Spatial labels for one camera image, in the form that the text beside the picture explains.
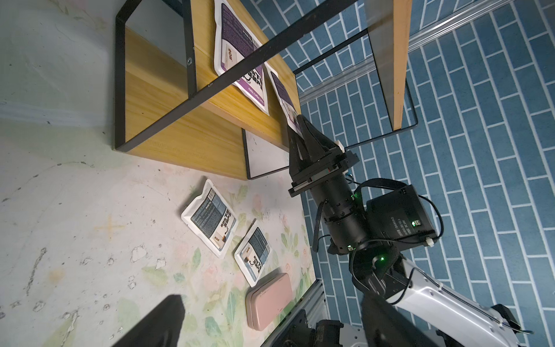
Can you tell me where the floral table mat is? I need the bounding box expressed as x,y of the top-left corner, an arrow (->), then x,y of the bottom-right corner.
0,0 -> 317,347

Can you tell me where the purple coffee bag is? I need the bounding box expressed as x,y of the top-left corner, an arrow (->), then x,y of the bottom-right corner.
214,0 -> 269,114
264,63 -> 303,137

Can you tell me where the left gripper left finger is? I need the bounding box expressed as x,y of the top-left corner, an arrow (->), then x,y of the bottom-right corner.
114,294 -> 186,347

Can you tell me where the grey coffee bag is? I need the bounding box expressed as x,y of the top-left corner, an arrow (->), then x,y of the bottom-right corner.
181,179 -> 238,259
234,220 -> 272,287

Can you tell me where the pink case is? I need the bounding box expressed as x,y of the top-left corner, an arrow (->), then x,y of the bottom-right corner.
246,273 -> 293,331

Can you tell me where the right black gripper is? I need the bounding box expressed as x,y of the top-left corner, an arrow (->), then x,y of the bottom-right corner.
287,115 -> 367,254

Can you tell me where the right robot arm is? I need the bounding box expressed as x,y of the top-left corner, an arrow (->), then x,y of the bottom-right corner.
288,115 -> 523,346

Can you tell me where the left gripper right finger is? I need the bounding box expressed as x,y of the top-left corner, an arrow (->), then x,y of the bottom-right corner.
361,292 -> 427,346

